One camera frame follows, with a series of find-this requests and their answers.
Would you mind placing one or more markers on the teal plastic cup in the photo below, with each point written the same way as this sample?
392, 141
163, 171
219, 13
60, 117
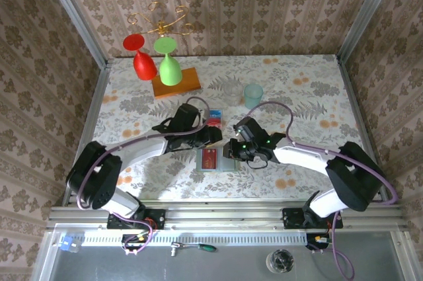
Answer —
253, 94

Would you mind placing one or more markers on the aluminium left frame post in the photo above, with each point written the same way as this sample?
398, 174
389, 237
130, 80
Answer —
78, 18

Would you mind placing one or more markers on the red plastic wine glass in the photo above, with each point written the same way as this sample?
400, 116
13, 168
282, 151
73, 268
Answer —
144, 66

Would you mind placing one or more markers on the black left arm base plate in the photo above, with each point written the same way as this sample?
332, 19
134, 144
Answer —
157, 219

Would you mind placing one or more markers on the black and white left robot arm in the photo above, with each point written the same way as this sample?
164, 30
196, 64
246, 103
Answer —
92, 175

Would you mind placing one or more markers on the aluminium frame post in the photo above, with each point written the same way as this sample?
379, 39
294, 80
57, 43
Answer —
78, 18
367, 13

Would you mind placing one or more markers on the aluminium right table rail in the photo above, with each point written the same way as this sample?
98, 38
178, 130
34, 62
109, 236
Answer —
355, 102

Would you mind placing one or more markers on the small clear plastic piece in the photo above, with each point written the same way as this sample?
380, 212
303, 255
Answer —
76, 247

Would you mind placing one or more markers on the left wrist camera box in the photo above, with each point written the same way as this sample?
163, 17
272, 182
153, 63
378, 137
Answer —
186, 114

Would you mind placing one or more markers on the grey metal shelf panel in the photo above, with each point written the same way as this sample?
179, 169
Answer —
215, 267

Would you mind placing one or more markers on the blue plastic connector block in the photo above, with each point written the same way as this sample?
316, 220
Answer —
67, 244

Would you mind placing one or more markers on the brown wooden rack base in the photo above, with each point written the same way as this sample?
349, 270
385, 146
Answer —
190, 82

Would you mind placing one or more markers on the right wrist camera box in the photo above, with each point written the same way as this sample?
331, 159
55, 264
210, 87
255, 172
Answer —
249, 129

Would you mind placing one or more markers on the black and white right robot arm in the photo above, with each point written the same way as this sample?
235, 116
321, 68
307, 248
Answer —
357, 178

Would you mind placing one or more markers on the clear plastic cup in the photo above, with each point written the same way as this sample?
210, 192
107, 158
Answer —
232, 94

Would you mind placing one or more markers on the pale green card holder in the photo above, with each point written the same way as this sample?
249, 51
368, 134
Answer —
229, 166

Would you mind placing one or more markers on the green plastic wine glass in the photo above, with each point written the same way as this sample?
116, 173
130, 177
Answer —
170, 72

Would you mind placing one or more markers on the aluminium left table rail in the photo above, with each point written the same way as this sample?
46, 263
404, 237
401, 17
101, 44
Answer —
95, 102

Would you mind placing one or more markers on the blue credit card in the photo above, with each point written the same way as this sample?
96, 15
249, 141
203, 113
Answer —
217, 114

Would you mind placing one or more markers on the aluminium table rail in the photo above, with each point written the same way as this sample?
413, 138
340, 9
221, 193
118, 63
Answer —
355, 102
95, 102

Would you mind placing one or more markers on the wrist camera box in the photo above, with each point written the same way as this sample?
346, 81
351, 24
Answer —
249, 129
186, 114

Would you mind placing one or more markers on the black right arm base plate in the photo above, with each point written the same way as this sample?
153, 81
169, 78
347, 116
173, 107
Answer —
290, 219

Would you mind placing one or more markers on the aluminium right frame post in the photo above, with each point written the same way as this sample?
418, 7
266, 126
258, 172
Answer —
367, 13

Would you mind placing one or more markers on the round clear glass jar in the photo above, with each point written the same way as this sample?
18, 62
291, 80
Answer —
280, 261

